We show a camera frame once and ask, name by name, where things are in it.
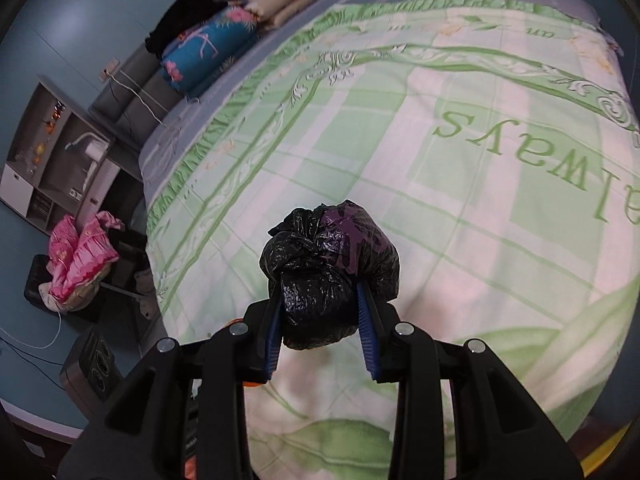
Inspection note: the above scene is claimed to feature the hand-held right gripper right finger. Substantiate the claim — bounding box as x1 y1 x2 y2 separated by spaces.
356 280 586 480

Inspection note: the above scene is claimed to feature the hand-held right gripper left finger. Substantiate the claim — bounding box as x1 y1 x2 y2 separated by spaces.
59 280 288 480

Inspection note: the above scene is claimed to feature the small black plastic bag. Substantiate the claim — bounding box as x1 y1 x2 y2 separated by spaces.
260 200 401 351

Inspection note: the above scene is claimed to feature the black trash can yellow rim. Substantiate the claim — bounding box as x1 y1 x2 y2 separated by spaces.
582 420 633 478

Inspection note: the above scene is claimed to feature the green printed bedsheet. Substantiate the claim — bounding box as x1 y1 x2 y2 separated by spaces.
145 0 640 480

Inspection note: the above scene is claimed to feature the black box appliance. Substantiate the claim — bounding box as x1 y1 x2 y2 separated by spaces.
59 327 126 408

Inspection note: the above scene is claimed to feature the pink clothing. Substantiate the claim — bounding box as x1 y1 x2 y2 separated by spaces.
37 211 126 313

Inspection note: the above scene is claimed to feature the black chair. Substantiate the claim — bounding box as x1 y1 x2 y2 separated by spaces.
24 227 151 326

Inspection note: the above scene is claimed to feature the white desk lamp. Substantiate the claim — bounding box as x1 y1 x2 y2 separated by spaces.
65 131 111 173

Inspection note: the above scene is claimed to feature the grey padded headboard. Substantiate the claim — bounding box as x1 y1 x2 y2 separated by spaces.
89 0 271 153

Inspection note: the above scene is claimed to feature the white shelf desk unit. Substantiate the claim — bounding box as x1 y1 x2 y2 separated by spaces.
0 76 146 233

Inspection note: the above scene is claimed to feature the blue floral pillow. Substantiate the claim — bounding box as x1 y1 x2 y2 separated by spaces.
161 4 261 97

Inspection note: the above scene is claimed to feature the black clothing pile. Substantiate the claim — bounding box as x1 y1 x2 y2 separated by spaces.
145 0 231 56

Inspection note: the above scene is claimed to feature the white charging cable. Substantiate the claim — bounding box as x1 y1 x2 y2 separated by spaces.
112 72 201 126

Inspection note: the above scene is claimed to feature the wall power outlet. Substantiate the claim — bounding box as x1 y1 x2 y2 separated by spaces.
97 57 121 83

